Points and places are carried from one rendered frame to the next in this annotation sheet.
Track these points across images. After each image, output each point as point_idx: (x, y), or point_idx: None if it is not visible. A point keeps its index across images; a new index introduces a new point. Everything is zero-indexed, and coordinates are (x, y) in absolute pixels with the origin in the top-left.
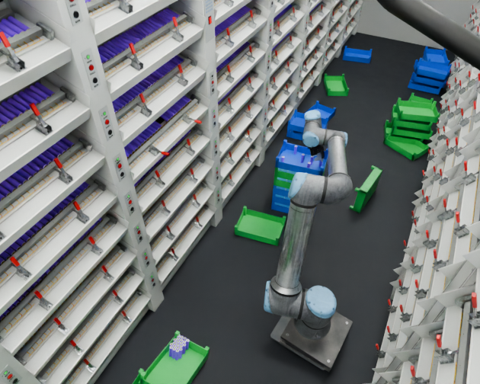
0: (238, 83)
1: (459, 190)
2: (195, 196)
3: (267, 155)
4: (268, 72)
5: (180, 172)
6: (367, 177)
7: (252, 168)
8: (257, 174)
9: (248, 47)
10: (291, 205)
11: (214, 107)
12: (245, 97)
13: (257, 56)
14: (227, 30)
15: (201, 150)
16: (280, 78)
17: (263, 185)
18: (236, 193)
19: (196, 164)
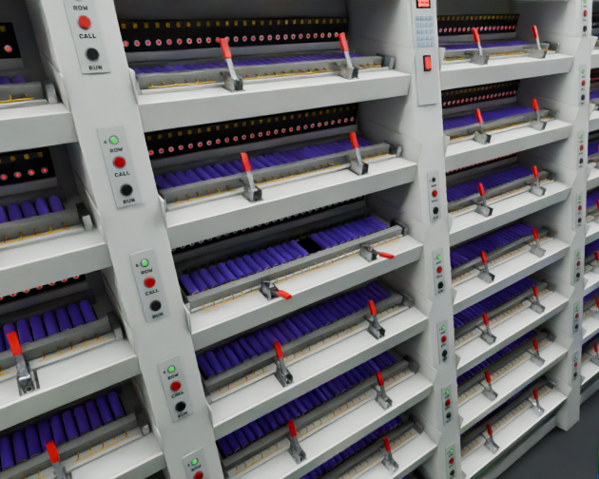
0: (512, 239)
1: None
2: (388, 444)
3: (588, 411)
4: (580, 230)
5: (339, 366)
6: None
7: (550, 431)
8: (559, 445)
9: (533, 176)
10: None
11: (439, 250)
12: (525, 263)
13: (552, 190)
14: (476, 112)
15: (404, 335)
16: None
17: (573, 473)
18: (506, 474)
19: (397, 371)
